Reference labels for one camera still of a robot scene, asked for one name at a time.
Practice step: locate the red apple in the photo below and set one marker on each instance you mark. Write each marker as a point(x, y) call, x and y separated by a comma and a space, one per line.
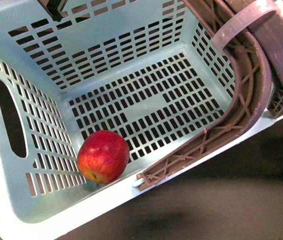
point(103, 157)

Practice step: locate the light blue plastic basket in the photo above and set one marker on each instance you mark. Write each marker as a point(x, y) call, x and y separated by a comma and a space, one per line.
point(146, 70)

